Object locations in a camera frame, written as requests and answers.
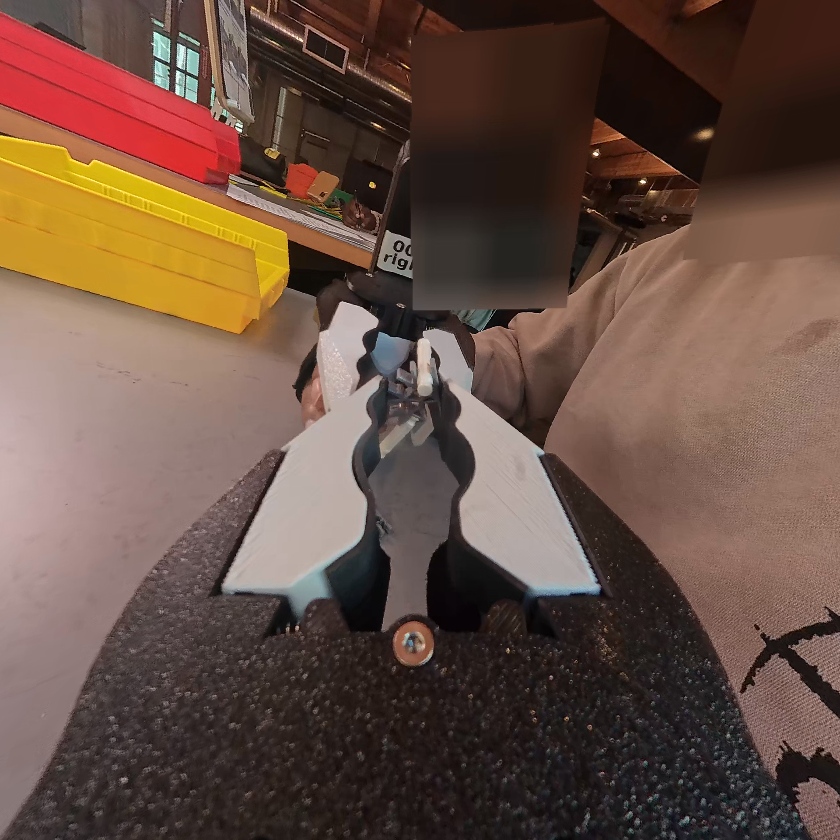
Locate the white paper sheet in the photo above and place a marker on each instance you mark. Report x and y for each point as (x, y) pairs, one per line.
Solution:
(282, 207)

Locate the person's right hand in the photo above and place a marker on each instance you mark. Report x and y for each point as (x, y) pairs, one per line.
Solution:
(313, 400)

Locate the short white toy rod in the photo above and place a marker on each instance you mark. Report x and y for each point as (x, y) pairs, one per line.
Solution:
(425, 377)
(394, 441)
(421, 433)

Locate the poster on stand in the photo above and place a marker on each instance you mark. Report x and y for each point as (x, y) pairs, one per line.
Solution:
(233, 52)

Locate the black bag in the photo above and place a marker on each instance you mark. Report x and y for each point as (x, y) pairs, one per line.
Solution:
(262, 164)

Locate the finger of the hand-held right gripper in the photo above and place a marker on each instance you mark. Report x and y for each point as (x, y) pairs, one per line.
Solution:
(453, 358)
(341, 354)

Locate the yellow plastic bin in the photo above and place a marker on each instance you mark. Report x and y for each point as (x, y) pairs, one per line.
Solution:
(131, 262)

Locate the red plastic bin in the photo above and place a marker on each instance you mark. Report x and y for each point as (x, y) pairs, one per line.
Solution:
(98, 98)

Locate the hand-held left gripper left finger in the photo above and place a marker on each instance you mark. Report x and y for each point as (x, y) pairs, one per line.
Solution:
(302, 518)

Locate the ceiling air vent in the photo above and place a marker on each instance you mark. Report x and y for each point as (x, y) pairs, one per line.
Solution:
(326, 49)

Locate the orange plastic bin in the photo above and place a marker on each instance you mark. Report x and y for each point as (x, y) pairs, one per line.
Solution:
(300, 180)

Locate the paned window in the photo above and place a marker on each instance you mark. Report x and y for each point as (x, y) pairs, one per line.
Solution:
(177, 65)

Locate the person's beige sweater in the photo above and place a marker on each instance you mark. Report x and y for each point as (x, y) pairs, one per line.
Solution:
(689, 459)

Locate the person's right forearm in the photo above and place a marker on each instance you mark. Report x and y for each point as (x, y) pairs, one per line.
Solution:
(525, 374)

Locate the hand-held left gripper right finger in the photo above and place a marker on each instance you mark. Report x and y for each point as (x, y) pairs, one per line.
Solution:
(525, 518)

